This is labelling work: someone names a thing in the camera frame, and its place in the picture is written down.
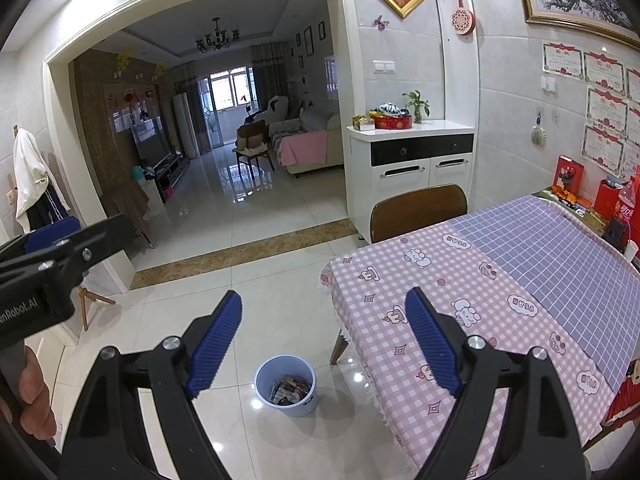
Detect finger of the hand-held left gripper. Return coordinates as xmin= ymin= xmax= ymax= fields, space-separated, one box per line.
xmin=0 ymin=217 xmax=82 ymax=261
xmin=52 ymin=215 xmax=136 ymax=288

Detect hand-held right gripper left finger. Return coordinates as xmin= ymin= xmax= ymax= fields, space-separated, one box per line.
xmin=59 ymin=290 xmax=243 ymax=480

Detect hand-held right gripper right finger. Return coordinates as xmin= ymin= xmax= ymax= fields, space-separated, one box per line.
xmin=405 ymin=286 xmax=588 ymax=480

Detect blue plastic bucket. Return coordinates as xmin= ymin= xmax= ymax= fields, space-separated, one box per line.
xmin=254 ymin=355 xmax=318 ymax=418

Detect printed wrapper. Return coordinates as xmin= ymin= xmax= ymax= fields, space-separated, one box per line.
xmin=271 ymin=382 xmax=301 ymax=406

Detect person's left hand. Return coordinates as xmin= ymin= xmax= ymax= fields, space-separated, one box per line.
xmin=15 ymin=347 xmax=57 ymax=441

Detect brown draped cloth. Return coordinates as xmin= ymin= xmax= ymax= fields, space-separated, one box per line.
xmin=100 ymin=180 xmax=153 ymax=251

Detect wooden coat rack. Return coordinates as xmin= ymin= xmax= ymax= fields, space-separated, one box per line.
xmin=75 ymin=285 xmax=117 ymax=332

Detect hanging white and black clothes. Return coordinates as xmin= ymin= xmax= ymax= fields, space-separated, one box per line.
xmin=12 ymin=127 xmax=71 ymax=233

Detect pink and lilac checked tablecloth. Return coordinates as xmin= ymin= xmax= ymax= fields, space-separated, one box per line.
xmin=320 ymin=195 xmax=640 ymax=473

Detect dark television stand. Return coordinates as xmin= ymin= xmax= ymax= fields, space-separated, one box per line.
xmin=150 ymin=152 xmax=191 ymax=203

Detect flat screen television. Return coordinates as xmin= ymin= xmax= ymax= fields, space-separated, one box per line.
xmin=132 ymin=122 xmax=171 ymax=163

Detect brown wooden chair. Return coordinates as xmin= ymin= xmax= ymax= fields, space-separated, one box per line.
xmin=370 ymin=184 xmax=468 ymax=246

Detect white standing air conditioner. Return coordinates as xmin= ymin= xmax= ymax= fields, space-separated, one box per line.
xmin=172 ymin=92 xmax=199 ymax=160

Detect white sideboard cabinet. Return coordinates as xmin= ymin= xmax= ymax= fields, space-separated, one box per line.
xmin=347 ymin=120 xmax=476 ymax=241

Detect dark wooden armchair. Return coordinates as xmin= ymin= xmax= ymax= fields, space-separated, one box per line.
xmin=232 ymin=120 xmax=276 ymax=173

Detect balcony window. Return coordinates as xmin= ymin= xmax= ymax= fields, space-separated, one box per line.
xmin=210 ymin=67 xmax=258 ymax=111

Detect red printed bag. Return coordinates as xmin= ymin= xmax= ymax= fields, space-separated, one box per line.
xmin=602 ymin=357 xmax=640 ymax=428

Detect pink blanket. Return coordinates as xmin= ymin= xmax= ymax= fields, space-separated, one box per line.
xmin=278 ymin=132 xmax=328 ymax=167

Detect black box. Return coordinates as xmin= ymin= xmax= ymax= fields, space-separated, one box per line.
xmin=602 ymin=220 xmax=628 ymax=246

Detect red gift box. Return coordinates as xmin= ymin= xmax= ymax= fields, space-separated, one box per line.
xmin=556 ymin=156 xmax=585 ymax=195

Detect beige sofa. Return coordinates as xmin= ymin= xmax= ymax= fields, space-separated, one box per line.
xmin=267 ymin=95 xmax=346 ymax=178

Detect black chandelier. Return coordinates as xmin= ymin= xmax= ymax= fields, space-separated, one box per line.
xmin=195 ymin=17 xmax=241 ymax=52

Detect grey window curtain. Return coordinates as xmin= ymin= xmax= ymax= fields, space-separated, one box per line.
xmin=250 ymin=42 xmax=293 ymax=111

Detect cola bottle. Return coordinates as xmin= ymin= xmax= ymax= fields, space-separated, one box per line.
xmin=612 ymin=180 xmax=640 ymax=233

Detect small green potted plant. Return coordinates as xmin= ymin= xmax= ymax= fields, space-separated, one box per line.
xmin=402 ymin=91 xmax=431 ymax=123

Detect group of award certificates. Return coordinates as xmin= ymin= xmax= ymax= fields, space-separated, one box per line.
xmin=542 ymin=42 xmax=640 ymax=181

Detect red fan wall ornament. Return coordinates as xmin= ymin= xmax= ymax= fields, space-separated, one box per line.
xmin=450 ymin=0 xmax=476 ymax=38

